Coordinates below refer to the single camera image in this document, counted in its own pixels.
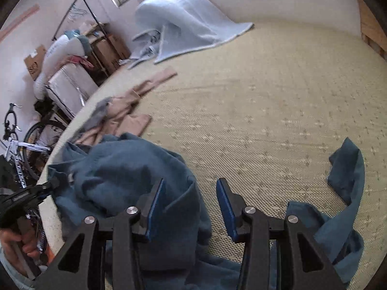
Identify flat cardboard box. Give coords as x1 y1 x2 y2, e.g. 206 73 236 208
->
24 45 47 80

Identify white bicycle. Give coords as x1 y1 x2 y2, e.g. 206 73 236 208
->
0 103 68 248

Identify teal long-sleeve shirt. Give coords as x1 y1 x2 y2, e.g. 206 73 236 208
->
47 133 366 290

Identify person's left hand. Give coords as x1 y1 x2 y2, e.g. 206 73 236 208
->
0 228 42 276

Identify beige shirt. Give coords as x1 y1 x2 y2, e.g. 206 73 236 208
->
74 68 177 145

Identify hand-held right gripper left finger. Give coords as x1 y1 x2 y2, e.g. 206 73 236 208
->
35 178 167 290

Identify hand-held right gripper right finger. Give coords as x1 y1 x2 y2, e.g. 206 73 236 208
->
216 178 348 290

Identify brown cardboard box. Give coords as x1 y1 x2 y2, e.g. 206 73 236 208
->
91 35 130 77

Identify wooden shelf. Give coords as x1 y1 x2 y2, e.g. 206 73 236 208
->
82 21 109 46

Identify black clothes rack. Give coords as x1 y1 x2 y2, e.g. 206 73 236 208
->
51 0 109 79

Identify bunch of clothes hangers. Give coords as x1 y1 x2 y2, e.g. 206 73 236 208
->
67 6 88 23

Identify grey shirt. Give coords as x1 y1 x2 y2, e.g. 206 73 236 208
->
82 97 114 130

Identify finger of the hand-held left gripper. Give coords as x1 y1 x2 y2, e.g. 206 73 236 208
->
6 177 61 210

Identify white zip storage case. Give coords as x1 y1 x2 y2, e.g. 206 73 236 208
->
45 63 99 120

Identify pink cloth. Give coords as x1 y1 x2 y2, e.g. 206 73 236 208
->
68 55 94 68

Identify light blue blanket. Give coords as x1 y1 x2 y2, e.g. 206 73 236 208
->
127 0 254 69

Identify white and teal plush toy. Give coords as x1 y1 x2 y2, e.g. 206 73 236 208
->
33 29 91 100

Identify wooden headboard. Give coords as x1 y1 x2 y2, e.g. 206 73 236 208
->
357 0 387 61

